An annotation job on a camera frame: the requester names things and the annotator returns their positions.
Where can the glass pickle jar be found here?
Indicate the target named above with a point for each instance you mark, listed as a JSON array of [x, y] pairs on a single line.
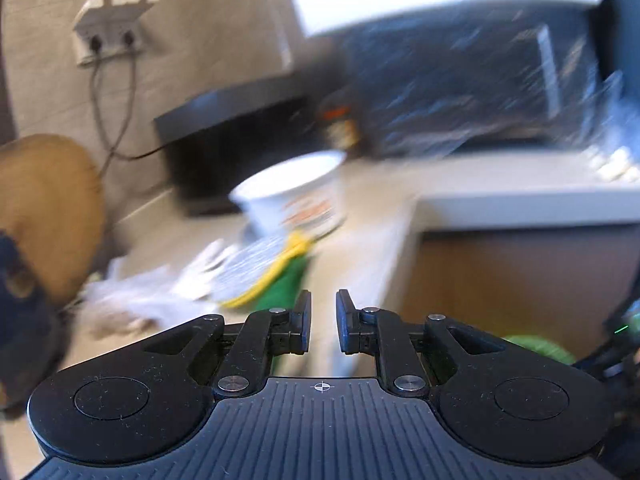
[[340, 130]]

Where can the white paper cup orange print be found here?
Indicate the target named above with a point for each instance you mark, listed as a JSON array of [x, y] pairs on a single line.
[[300, 195]]

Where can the foil lid yellow rim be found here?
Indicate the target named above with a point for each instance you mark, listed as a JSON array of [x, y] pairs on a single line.
[[245, 270]]

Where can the green plastic bag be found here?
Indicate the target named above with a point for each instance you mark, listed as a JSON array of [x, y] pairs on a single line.
[[545, 350]]

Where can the crumpled white plastic bag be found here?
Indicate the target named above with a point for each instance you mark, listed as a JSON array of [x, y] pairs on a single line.
[[145, 295]]

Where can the round wooden cutting board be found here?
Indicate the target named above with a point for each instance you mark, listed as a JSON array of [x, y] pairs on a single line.
[[50, 210]]

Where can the white lumpy object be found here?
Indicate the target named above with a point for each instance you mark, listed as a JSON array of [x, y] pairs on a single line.
[[615, 165]]

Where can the long green packet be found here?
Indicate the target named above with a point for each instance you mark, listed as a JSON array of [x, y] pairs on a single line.
[[292, 280]]

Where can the black plastic wrapped appliance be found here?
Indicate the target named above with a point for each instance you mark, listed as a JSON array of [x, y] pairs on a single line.
[[450, 85]]

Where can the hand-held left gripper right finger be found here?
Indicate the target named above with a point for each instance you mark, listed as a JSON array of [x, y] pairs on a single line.
[[345, 325]]

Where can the white wall socket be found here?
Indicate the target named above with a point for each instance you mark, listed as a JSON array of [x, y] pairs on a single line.
[[115, 25]]

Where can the black rice cooker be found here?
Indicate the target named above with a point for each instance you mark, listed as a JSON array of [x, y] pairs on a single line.
[[225, 160]]

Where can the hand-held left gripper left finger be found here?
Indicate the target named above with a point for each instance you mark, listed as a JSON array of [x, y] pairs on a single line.
[[302, 325]]

